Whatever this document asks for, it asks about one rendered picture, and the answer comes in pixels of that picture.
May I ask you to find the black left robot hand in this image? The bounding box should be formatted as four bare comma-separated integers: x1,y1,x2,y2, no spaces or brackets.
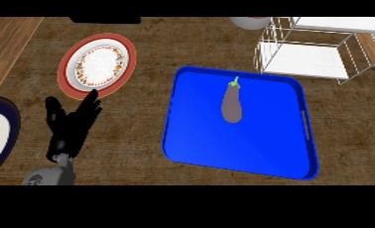
44,89,104,164

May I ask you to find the blue tray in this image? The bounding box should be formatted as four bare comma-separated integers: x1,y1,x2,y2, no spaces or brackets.
161,65,321,181

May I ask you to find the dark blue rimmed plate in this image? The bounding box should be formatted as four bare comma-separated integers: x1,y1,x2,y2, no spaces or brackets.
0,96,22,168

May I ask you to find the white patterned plate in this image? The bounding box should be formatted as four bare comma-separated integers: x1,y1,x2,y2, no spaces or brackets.
67,38,132,91

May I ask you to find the red round placemat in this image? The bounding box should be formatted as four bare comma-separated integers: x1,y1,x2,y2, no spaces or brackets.
56,32,138,101

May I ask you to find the purple eggplant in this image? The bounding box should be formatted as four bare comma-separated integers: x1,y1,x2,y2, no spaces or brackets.
220,75,245,124

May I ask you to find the black appliance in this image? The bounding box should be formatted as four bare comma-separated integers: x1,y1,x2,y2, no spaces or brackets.
70,16,142,25

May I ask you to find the white round bowl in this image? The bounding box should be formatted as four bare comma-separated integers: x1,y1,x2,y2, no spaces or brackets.
229,16,273,31

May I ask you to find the white wire tiered shelf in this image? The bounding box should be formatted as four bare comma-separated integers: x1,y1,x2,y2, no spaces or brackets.
253,16,375,86

